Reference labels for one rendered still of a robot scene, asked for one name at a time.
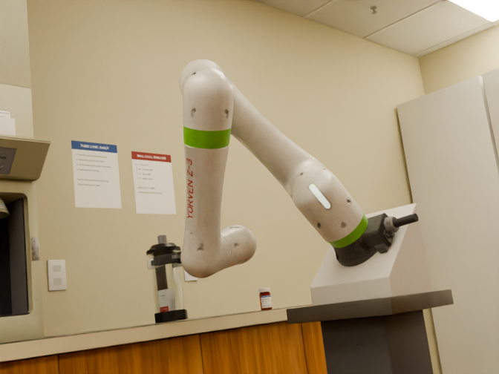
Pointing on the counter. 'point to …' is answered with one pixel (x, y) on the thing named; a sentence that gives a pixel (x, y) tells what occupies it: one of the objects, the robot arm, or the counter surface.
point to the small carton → (7, 126)
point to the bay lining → (13, 261)
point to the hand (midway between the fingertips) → (165, 263)
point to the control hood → (25, 156)
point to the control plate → (7, 159)
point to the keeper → (35, 248)
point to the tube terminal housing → (18, 326)
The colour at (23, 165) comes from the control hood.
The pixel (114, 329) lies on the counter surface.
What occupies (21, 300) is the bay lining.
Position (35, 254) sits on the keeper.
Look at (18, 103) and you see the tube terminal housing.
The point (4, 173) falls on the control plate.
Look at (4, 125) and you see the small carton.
